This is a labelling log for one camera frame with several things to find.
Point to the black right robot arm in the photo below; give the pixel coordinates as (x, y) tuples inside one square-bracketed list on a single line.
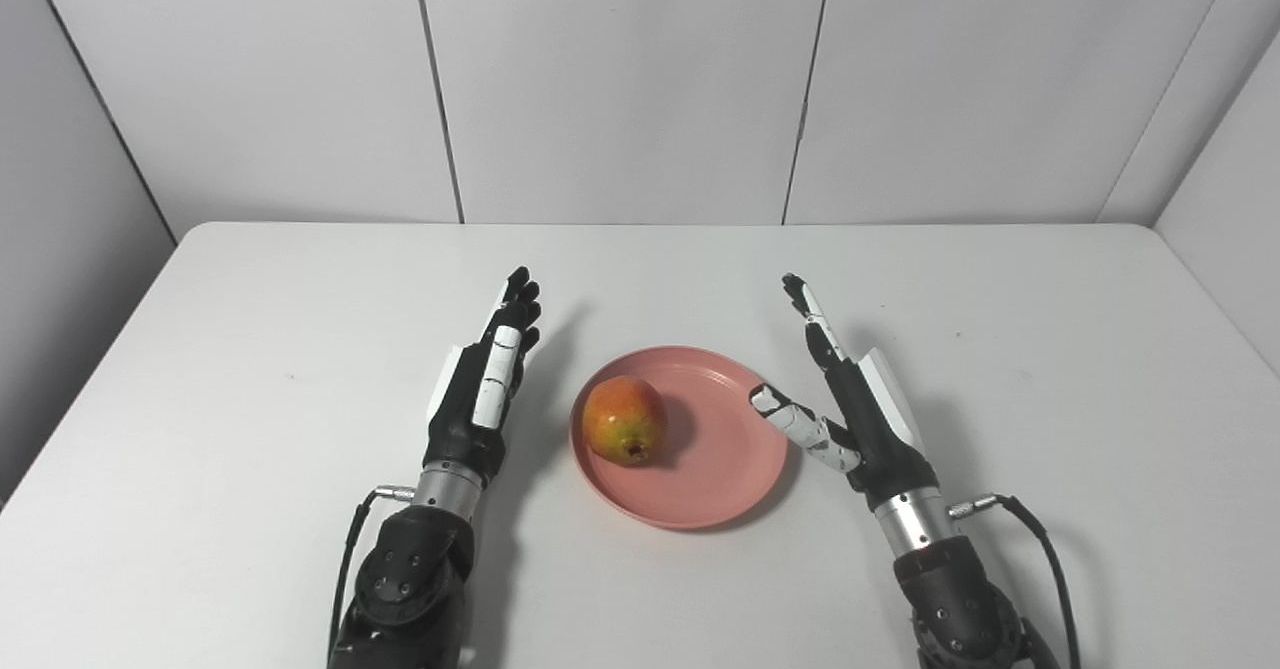
[(950, 589)]

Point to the red yellow pomegranate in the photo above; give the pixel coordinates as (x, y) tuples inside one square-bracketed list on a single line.
[(625, 419)]

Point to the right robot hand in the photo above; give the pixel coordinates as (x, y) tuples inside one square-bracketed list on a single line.
[(860, 409)]

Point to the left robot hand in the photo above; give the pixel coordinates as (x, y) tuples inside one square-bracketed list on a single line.
[(480, 399)]

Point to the pink plate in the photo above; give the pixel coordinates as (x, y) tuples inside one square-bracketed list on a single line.
[(700, 449)]

